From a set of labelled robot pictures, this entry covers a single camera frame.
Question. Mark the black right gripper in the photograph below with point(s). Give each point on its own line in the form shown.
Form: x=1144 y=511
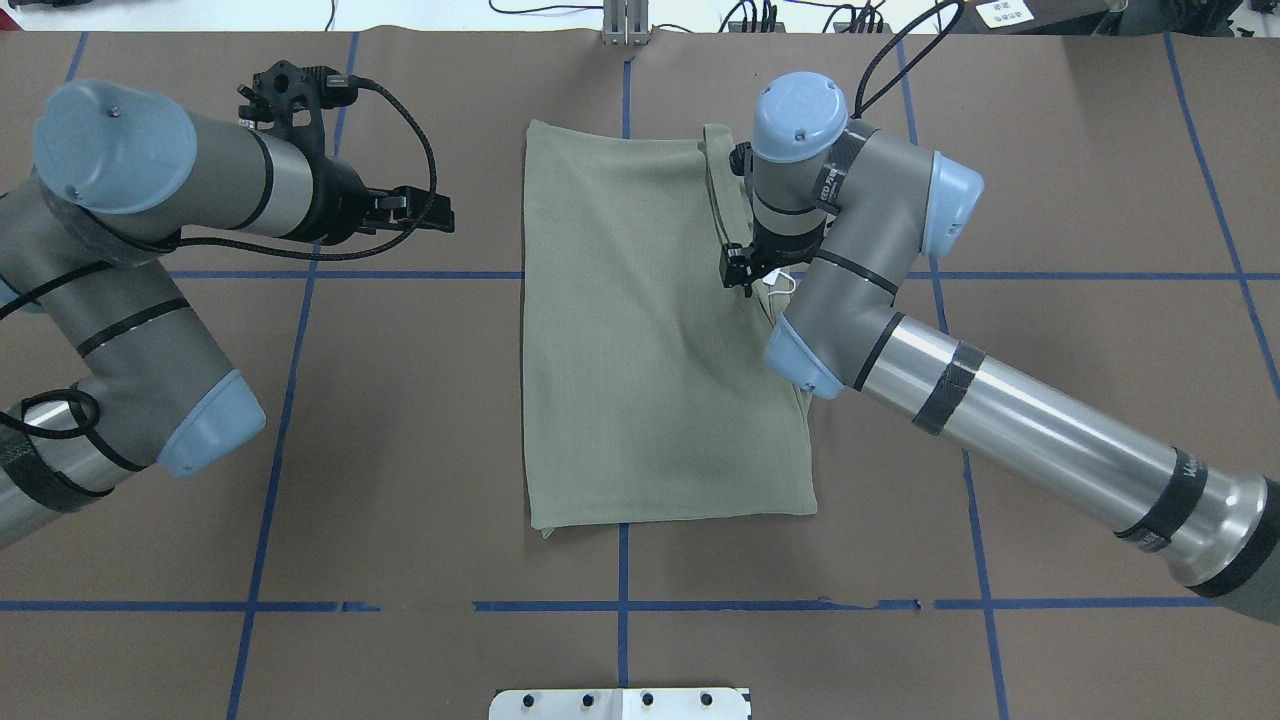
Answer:
x=779 y=245

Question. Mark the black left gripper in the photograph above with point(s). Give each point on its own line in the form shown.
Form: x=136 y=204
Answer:
x=338 y=203

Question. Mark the olive green long-sleeve shirt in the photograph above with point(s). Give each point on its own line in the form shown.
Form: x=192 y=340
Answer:
x=646 y=393

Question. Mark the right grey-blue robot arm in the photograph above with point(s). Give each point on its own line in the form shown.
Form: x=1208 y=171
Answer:
x=856 y=206

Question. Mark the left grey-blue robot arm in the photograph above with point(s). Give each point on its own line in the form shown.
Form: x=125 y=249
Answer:
x=123 y=176

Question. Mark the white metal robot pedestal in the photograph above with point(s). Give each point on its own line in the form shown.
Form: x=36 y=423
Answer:
x=623 y=703

